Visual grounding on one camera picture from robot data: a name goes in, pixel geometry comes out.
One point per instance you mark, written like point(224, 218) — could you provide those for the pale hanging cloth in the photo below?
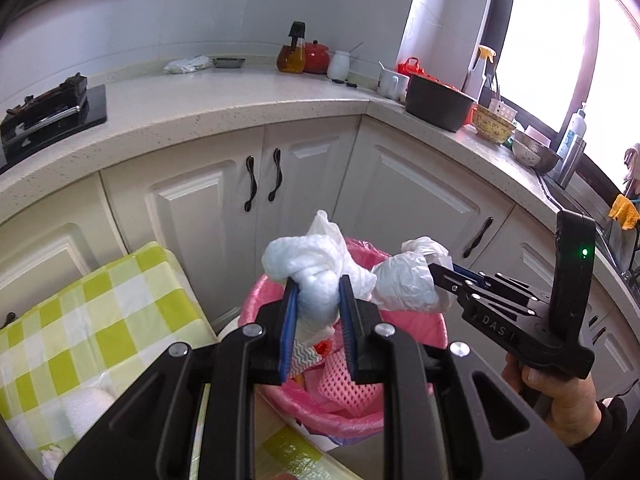
point(632, 160)

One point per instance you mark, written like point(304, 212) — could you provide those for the white bin with pink liner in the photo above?
point(280, 410)

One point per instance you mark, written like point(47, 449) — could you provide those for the small metal tray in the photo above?
point(229, 62)

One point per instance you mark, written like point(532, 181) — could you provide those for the red enamel pot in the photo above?
point(409, 67)

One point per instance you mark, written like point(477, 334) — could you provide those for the white crumpled paper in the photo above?
point(52, 460)

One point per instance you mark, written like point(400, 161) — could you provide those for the white ceramic jar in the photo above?
point(339, 66)

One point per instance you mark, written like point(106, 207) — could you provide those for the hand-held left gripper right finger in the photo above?
point(348, 330)

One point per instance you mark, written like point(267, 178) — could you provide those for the yellow patterned bowl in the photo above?
point(492, 127)

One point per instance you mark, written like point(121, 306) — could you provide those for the white bag on counter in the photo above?
point(187, 64)

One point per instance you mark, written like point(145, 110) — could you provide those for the yellow cloth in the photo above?
point(625, 210)

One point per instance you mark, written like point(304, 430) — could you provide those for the red ceramic jar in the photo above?
point(316, 60)

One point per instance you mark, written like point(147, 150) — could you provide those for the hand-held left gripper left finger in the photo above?
point(287, 330)

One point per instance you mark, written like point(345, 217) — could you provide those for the large pink foam net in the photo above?
point(345, 385)

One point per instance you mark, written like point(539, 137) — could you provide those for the green checked tablecloth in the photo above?
point(100, 320)

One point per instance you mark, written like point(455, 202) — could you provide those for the green wave pattern cloth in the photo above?
point(306, 357)

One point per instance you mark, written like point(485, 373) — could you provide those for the white plastic bag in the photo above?
point(405, 285)

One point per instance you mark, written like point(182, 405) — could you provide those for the black glass gas stove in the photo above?
point(75, 120)

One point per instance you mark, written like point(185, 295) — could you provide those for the oil bottle with black cap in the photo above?
point(291, 60)

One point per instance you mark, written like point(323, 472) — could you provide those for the white perforated box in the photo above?
point(502, 110)

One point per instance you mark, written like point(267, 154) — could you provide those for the steel bowl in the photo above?
point(537, 155)

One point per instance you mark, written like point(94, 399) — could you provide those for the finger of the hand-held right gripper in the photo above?
point(450, 285)
point(470, 274)

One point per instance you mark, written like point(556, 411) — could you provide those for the white pump bottle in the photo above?
point(575, 127)

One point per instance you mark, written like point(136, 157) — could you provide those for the person's right hand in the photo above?
point(560, 400)

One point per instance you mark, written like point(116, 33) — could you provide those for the kitchen sink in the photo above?
point(615, 247)

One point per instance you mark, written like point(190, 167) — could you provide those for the white mug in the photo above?
point(390, 85)

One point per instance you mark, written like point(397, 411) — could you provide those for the white paper towel wad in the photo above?
point(310, 265)

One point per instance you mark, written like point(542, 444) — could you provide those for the window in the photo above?
point(550, 35)

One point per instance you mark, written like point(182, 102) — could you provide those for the dark grey pot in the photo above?
point(435, 107)

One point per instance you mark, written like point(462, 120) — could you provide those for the thick white foam sheet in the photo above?
point(85, 407)

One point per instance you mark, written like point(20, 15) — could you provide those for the person's right forearm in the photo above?
point(605, 435)

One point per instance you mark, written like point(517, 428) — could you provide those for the black burner grate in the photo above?
point(50, 97)

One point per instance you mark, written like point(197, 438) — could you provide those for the spray bottle with yellow nozzle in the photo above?
point(482, 72)

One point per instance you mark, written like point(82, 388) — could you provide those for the steel cup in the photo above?
point(572, 167)

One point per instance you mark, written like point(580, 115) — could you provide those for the white lower kitchen cabinets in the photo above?
point(200, 200)

